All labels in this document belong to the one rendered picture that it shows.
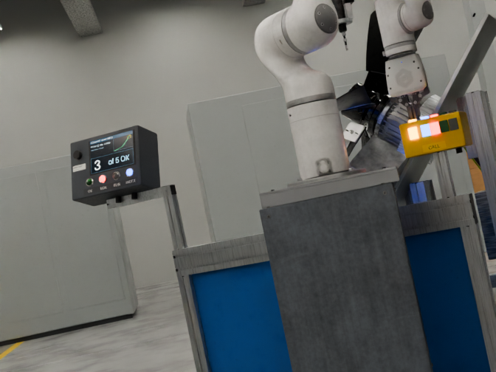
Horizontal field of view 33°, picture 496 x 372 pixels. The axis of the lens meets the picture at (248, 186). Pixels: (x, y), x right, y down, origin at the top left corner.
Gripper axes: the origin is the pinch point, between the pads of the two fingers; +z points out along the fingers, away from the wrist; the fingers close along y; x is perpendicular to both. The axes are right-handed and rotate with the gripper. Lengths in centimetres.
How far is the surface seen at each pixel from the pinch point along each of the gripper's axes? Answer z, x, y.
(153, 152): -7, 3, -82
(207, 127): -69, 503, -315
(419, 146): 9.1, -5.1, 0.8
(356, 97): -9.8, 19.0, -20.3
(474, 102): -2.2, 45.9, 8.4
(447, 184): 20.1, -1.7, 5.1
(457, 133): 7.9, -5.1, 11.0
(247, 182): -9, 516, -291
